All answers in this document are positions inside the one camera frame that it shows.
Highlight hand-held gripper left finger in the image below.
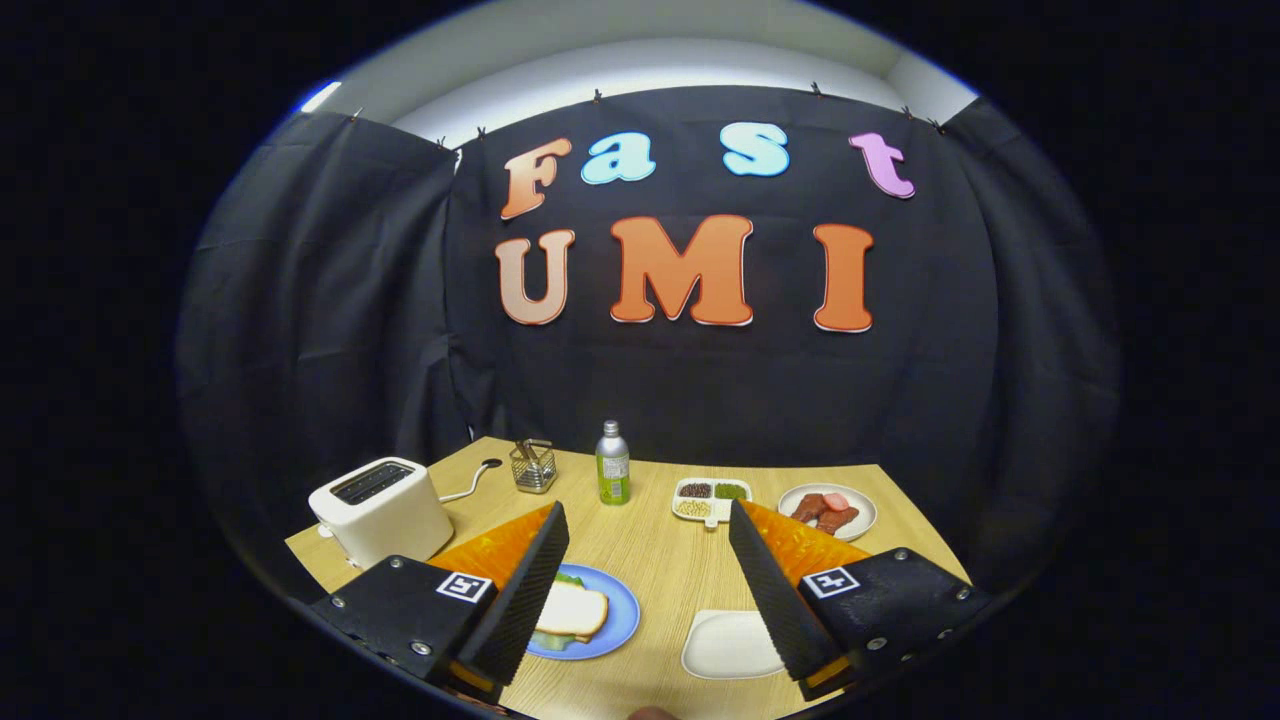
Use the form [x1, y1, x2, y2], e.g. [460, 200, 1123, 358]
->
[310, 500, 571, 701]

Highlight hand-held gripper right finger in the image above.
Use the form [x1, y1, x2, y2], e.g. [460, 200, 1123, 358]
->
[728, 498, 996, 704]

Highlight toasted bread slice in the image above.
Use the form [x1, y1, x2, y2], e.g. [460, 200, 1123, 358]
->
[535, 582, 610, 641]

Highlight green lettuce leaf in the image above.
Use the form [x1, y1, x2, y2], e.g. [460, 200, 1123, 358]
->
[530, 570, 601, 651]

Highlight white square plate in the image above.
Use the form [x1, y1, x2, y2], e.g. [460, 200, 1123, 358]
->
[681, 609, 791, 681]

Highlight white divided dish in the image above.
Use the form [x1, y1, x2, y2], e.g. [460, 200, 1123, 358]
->
[671, 477, 753, 529]

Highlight blue round plate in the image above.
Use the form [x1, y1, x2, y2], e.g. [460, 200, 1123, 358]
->
[525, 563, 641, 661]

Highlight white oval plate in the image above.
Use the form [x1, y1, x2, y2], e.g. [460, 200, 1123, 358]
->
[777, 483, 879, 542]

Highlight silver bottle green label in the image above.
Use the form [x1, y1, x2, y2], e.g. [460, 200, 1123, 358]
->
[595, 420, 632, 506]

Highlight white toaster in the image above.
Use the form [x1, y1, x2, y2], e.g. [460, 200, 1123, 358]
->
[308, 457, 456, 571]

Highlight black backdrop cloth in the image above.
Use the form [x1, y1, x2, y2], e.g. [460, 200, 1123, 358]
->
[175, 85, 1121, 601]

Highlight wire mesh basket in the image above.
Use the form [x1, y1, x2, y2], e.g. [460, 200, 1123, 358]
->
[509, 438, 559, 495]

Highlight white toaster cable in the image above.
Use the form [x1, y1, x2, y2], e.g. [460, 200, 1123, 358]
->
[438, 458, 504, 504]

